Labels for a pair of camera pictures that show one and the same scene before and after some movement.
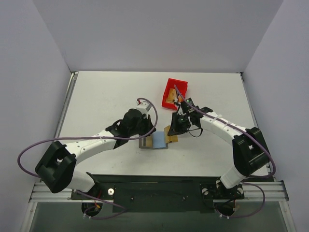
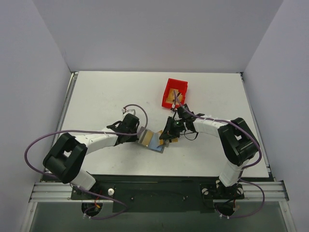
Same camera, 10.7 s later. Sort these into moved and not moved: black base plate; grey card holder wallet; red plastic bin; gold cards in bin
Moved: grey card holder wallet
Not moved: red plastic bin; black base plate; gold cards in bin
